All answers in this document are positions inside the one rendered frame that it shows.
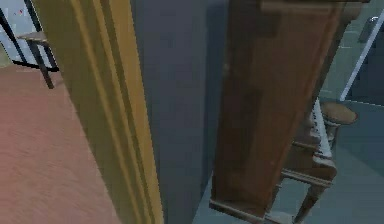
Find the brown upright piano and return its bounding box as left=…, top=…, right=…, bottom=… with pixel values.
left=209, top=0, right=371, bottom=224

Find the yellow wooden room door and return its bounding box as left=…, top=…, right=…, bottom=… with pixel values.
left=31, top=0, right=165, bottom=224

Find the round brown piano stool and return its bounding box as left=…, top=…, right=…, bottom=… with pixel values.
left=320, top=101, right=359, bottom=149

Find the white slanted pole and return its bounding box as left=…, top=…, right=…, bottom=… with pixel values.
left=339, top=8, right=384, bottom=102

